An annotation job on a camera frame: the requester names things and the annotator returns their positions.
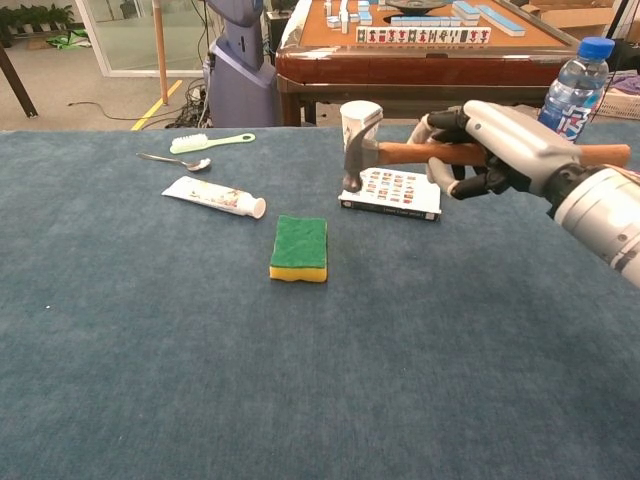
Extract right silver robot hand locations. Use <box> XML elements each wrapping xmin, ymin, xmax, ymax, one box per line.
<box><xmin>407</xmin><ymin>99</ymin><xmax>584</xmax><ymax>201</ymax></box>

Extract hammer with wooden handle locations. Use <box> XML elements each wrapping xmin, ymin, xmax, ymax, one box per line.
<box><xmin>341</xmin><ymin>108</ymin><xmax>632</xmax><ymax>195</ymax></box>

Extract green and yellow sponge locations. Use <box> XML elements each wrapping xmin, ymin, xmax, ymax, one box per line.
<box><xmin>269</xmin><ymin>214</ymin><xmax>329</xmax><ymax>284</ymax></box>

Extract blue cap drink bottle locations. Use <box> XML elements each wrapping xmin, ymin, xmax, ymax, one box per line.
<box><xmin>537</xmin><ymin>36</ymin><xmax>616</xmax><ymax>145</ymax></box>

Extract white plastic basket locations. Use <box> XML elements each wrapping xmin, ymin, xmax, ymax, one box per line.
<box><xmin>592</xmin><ymin>89</ymin><xmax>640</xmax><ymax>121</ymax></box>

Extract long diagonal mahjong tile row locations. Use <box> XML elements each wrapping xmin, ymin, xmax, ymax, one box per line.
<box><xmin>477</xmin><ymin>4</ymin><xmax>527</xmax><ymax>37</ymax></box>

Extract purple cloth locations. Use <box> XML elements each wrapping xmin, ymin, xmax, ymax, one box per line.
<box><xmin>607</xmin><ymin>72</ymin><xmax>640</xmax><ymax>96</ymax></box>

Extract white cover book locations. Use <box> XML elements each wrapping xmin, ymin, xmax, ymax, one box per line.
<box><xmin>338</xmin><ymin>167</ymin><xmax>443</xmax><ymax>222</ymax></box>

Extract row of face-up mahjong tiles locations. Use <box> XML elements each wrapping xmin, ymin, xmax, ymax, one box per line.
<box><xmin>355</xmin><ymin>26</ymin><xmax>492</xmax><ymax>46</ymax></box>

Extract brown mahjong table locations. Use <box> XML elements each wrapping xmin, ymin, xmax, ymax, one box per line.
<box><xmin>274</xmin><ymin>0</ymin><xmax>581</xmax><ymax>126</ymax></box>

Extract row of blue-backed mahjong tiles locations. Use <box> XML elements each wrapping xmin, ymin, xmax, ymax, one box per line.
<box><xmin>390</xmin><ymin>15</ymin><xmax>464</xmax><ymax>28</ymax></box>

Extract white paper cup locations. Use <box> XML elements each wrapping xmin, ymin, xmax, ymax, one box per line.
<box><xmin>339</xmin><ymin>100</ymin><xmax>384</xmax><ymax>151</ymax></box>

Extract white toothpaste tube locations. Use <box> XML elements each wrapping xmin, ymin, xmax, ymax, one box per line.
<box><xmin>161</xmin><ymin>175</ymin><xmax>268</xmax><ymax>220</ymax></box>

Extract metal spoon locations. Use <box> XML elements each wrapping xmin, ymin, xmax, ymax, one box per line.
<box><xmin>135</xmin><ymin>152</ymin><xmax>212</xmax><ymax>173</ymax></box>

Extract light green brush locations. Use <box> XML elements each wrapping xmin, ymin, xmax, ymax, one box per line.
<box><xmin>169</xmin><ymin>132</ymin><xmax>257</xmax><ymax>155</ymax></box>

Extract wooden pole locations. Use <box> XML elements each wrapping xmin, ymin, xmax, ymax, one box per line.
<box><xmin>152</xmin><ymin>0</ymin><xmax>170</xmax><ymax>106</ymax></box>

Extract white framed glass partition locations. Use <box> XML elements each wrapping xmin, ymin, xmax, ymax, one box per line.
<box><xmin>74</xmin><ymin>0</ymin><xmax>211</xmax><ymax>79</ymax></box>

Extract blue felt table cover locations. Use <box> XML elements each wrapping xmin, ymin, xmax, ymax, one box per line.
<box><xmin>0</xmin><ymin>122</ymin><xmax>640</xmax><ymax>480</ymax></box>

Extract green bag on floor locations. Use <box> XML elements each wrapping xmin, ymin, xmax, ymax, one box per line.
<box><xmin>47</xmin><ymin>28</ymin><xmax>93</xmax><ymax>50</ymax></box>

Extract potted green plants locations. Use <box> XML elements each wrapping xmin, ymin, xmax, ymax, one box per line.
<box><xmin>0</xmin><ymin>3</ymin><xmax>76</xmax><ymax>36</ymax></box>

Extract dark table leg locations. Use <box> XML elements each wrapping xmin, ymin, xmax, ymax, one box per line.
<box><xmin>0</xmin><ymin>42</ymin><xmax>39</xmax><ymax>119</ymax></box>

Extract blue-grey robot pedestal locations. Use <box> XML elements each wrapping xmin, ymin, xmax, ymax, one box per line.
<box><xmin>202</xmin><ymin>0</ymin><xmax>282</xmax><ymax>129</ymax></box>

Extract tangled cable pile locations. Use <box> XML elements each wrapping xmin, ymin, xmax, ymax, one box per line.
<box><xmin>164</xmin><ymin>79</ymin><xmax>211</xmax><ymax>129</ymax></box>

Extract black floor cable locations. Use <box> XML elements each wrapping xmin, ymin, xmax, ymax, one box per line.
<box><xmin>67</xmin><ymin>101</ymin><xmax>174</xmax><ymax>123</ymax></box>

